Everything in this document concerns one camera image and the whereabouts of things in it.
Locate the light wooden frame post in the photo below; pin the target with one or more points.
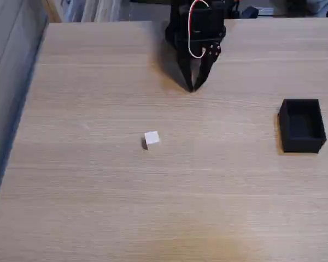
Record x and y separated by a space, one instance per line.
52 11

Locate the pale stacked boards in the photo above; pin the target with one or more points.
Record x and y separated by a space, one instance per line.
98 11

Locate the white block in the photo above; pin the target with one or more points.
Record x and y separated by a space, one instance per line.
152 137

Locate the black open box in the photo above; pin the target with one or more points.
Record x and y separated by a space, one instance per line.
303 142

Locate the small black device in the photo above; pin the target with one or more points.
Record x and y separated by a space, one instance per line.
250 13

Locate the white power strip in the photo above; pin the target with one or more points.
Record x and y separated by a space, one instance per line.
265 11

